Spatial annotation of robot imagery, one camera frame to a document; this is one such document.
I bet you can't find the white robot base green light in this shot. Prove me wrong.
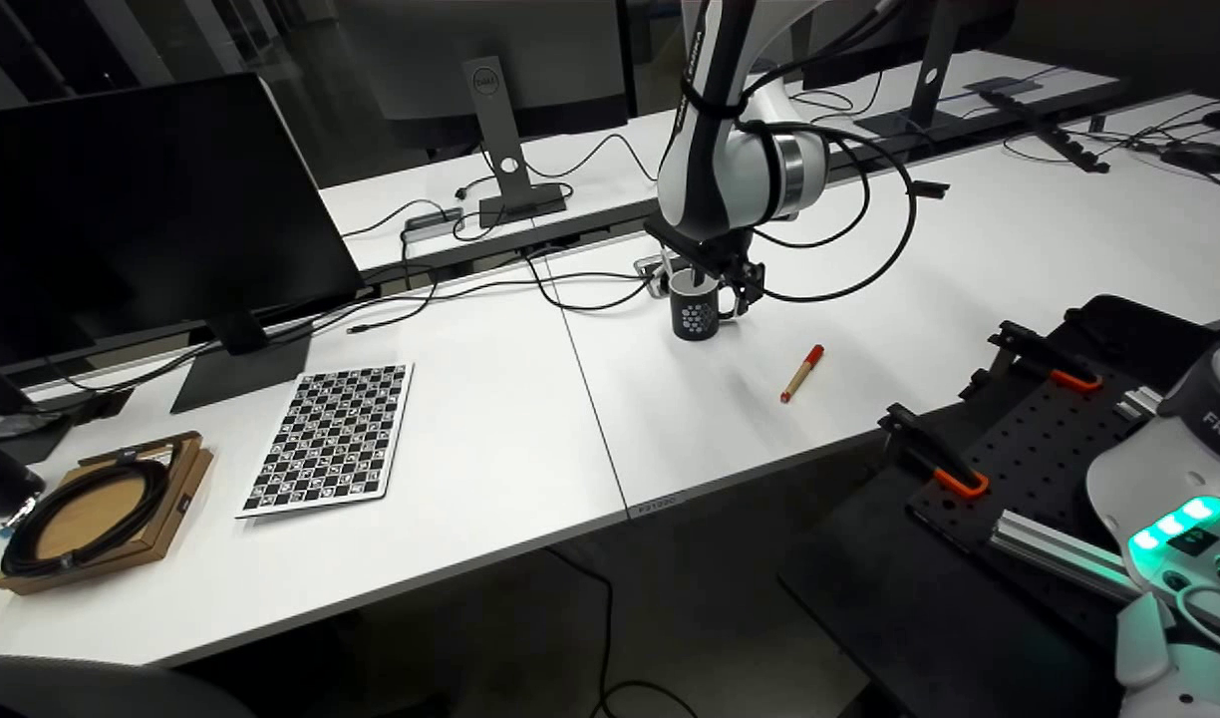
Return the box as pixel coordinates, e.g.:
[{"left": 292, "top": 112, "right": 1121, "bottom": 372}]
[{"left": 1083, "top": 313, "right": 1220, "bottom": 718}]

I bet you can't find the black power strip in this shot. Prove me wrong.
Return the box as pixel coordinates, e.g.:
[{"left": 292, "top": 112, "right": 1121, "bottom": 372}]
[{"left": 399, "top": 208, "right": 488, "bottom": 250}]

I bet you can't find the black angled bar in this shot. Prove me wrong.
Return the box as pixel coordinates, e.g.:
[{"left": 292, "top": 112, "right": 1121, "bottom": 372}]
[{"left": 1034, "top": 114, "right": 1111, "bottom": 181}]

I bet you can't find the black perforated mounting board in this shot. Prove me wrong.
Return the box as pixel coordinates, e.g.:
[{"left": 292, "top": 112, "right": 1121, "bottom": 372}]
[{"left": 904, "top": 375, "right": 1171, "bottom": 604}]

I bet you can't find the black clamp with orange handle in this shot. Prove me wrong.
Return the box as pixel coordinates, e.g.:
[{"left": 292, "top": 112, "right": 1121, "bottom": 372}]
[
  {"left": 985, "top": 317, "right": 1110, "bottom": 398},
  {"left": 876, "top": 398, "right": 995, "bottom": 505}
]

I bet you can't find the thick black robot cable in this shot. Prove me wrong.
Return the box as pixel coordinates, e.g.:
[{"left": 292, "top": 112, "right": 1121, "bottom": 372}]
[{"left": 733, "top": 114, "right": 919, "bottom": 306}]

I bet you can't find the black mug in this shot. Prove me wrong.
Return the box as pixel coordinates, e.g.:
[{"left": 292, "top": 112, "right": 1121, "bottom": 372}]
[{"left": 666, "top": 281, "right": 749, "bottom": 347}]

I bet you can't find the long thin black cable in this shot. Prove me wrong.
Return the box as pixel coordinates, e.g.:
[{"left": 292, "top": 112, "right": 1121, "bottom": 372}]
[{"left": 288, "top": 263, "right": 658, "bottom": 331}]

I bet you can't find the silver desk cable grommet box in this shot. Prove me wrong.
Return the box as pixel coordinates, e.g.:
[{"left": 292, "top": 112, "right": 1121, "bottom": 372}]
[{"left": 631, "top": 250, "right": 674, "bottom": 299}]

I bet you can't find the black monitor stand base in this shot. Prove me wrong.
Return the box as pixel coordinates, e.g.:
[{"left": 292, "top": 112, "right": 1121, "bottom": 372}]
[{"left": 169, "top": 313, "right": 320, "bottom": 415}]

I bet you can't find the wavy black desk cable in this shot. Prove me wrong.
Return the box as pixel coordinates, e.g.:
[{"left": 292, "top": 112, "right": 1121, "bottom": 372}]
[{"left": 522, "top": 122, "right": 674, "bottom": 192}]

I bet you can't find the large black monitor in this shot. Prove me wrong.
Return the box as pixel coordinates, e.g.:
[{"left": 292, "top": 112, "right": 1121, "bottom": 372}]
[{"left": 0, "top": 73, "right": 367, "bottom": 392}]

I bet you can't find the monitor with grey back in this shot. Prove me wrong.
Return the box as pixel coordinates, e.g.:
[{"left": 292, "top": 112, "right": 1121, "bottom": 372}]
[{"left": 327, "top": 0, "right": 640, "bottom": 136}]

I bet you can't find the long aluminium extrusion bar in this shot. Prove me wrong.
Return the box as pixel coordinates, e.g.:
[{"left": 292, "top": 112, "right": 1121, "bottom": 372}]
[{"left": 985, "top": 509, "right": 1143, "bottom": 606}]

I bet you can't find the black cable with white plug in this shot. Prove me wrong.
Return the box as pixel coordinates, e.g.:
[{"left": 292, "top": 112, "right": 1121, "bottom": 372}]
[{"left": 519, "top": 249, "right": 658, "bottom": 321}]

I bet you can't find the black monitor cable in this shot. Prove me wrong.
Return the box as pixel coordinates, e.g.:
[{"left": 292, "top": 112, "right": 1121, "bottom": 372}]
[{"left": 45, "top": 342, "right": 206, "bottom": 402}]

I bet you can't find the black floor cable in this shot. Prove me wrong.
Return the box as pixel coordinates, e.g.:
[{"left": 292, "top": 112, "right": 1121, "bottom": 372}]
[{"left": 542, "top": 545, "right": 703, "bottom": 718}]

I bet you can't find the red marker pen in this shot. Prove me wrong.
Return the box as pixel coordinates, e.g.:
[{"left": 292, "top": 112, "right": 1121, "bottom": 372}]
[{"left": 779, "top": 338, "right": 828, "bottom": 406}]

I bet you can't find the grey monitor stand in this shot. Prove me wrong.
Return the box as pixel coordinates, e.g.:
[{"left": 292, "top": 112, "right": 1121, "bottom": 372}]
[{"left": 453, "top": 52, "right": 570, "bottom": 233}]

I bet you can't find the black white checkerboard sheet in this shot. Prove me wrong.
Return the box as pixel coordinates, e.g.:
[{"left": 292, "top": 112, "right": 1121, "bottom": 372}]
[{"left": 236, "top": 358, "right": 416, "bottom": 521}]

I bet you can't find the black cart top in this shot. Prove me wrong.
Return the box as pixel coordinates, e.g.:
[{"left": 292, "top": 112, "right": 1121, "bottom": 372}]
[{"left": 773, "top": 435, "right": 1133, "bottom": 718}]

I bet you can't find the short black cable loose plug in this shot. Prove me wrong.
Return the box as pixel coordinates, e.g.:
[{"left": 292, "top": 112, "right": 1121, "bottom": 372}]
[{"left": 348, "top": 228, "right": 444, "bottom": 337}]

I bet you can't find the black monitor pole stand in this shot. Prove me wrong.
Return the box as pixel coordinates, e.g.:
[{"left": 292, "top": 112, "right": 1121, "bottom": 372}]
[{"left": 850, "top": 0, "right": 1046, "bottom": 148}]

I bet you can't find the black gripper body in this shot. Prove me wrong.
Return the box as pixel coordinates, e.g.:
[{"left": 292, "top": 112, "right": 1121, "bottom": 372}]
[{"left": 644, "top": 221, "right": 763, "bottom": 289}]

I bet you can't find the wooden frame with black ring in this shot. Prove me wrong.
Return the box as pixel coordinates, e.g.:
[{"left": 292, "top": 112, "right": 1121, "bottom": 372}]
[{"left": 0, "top": 426, "right": 220, "bottom": 597}]

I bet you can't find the short aluminium extrusion bar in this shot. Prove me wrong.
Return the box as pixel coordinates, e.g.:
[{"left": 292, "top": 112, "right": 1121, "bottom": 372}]
[{"left": 1116, "top": 378, "right": 1168, "bottom": 426}]

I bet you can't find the black computer mouse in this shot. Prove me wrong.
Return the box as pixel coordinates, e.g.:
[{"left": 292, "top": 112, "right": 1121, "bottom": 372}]
[{"left": 1157, "top": 136, "right": 1220, "bottom": 176}]

